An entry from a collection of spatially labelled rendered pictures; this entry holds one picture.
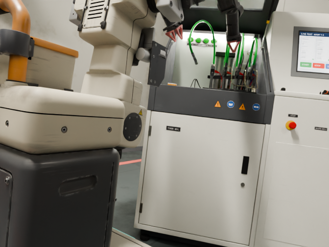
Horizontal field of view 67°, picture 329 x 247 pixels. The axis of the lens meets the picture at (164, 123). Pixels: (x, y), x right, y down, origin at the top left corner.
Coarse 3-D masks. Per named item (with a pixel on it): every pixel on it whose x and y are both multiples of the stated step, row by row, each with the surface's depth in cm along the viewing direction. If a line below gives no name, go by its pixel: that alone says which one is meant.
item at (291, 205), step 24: (288, 24) 164; (312, 24) 161; (288, 48) 160; (288, 72) 157; (288, 120) 134; (312, 120) 132; (288, 144) 134; (312, 144) 132; (264, 168) 137; (288, 168) 134; (312, 168) 132; (264, 192) 137; (288, 192) 135; (312, 192) 132; (264, 216) 137; (288, 216) 135; (312, 216) 133; (264, 240) 138; (288, 240) 135; (312, 240) 133
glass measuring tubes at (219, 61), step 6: (216, 54) 188; (222, 54) 187; (234, 54) 186; (216, 60) 189; (222, 60) 188; (228, 60) 189; (216, 66) 189; (222, 66) 189; (222, 72) 190; (216, 84) 192; (228, 84) 188
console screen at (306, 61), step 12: (300, 36) 160; (312, 36) 159; (324, 36) 158; (300, 48) 159; (312, 48) 158; (324, 48) 156; (300, 60) 157; (312, 60) 156; (324, 60) 155; (300, 72) 156; (312, 72) 154; (324, 72) 153
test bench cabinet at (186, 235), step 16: (144, 144) 148; (144, 160) 149; (256, 192) 138; (256, 208) 138; (144, 224) 150; (256, 224) 138; (144, 240) 150; (176, 240) 154; (192, 240) 152; (208, 240) 143
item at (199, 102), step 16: (160, 96) 146; (176, 96) 144; (192, 96) 143; (208, 96) 141; (224, 96) 139; (240, 96) 138; (256, 96) 136; (176, 112) 144; (192, 112) 143; (208, 112) 141; (224, 112) 140; (240, 112) 138; (256, 112) 137
